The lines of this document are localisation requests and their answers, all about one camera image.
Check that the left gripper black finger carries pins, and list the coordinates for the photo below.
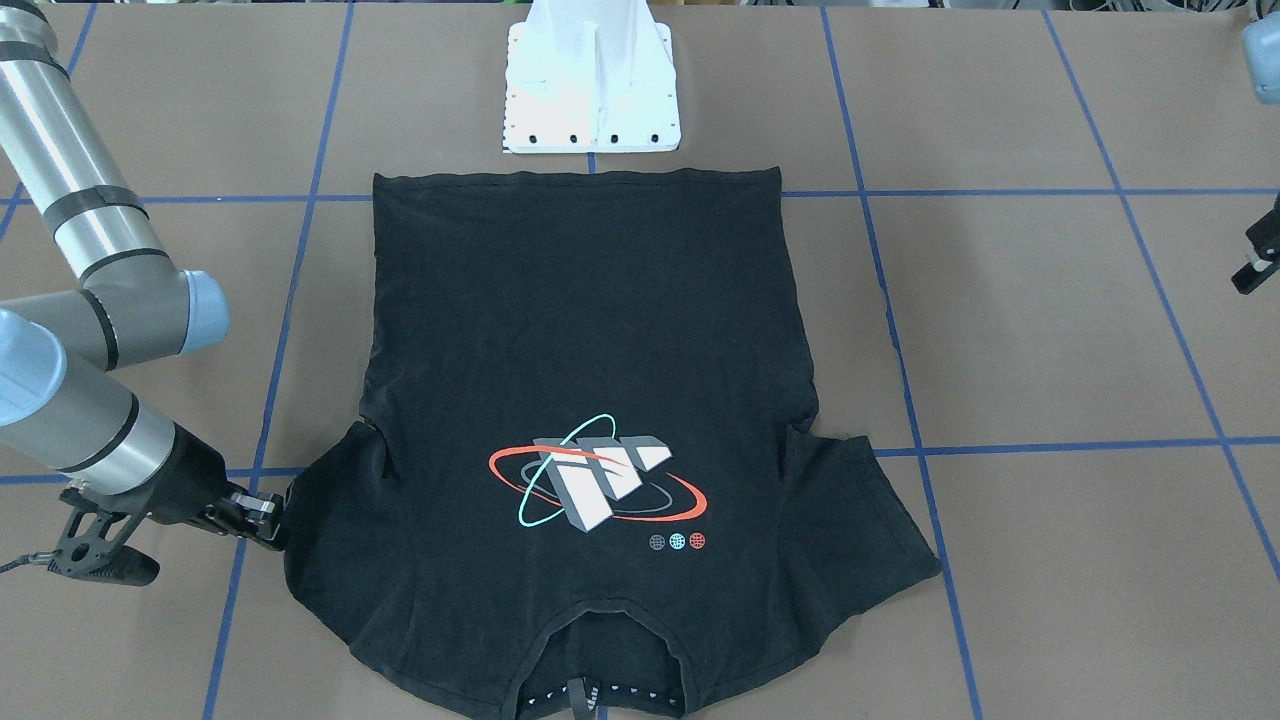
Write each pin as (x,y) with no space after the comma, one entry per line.
(1263,254)

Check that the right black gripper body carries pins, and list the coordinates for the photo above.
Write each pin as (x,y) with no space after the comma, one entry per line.
(190,474)

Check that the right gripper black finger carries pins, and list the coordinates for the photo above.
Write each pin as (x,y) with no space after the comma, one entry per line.
(259,518)

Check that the black graphic t-shirt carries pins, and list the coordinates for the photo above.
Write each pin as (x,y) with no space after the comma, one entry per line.
(583,468)

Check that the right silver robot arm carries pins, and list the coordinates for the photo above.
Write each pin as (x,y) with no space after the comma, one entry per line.
(62,405)

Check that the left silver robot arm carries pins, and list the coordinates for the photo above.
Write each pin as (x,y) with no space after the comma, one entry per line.
(1261,50)

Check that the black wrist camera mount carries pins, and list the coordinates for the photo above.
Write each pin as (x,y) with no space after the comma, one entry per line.
(93,546)

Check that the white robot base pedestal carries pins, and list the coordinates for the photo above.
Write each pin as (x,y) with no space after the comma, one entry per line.
(590,76)

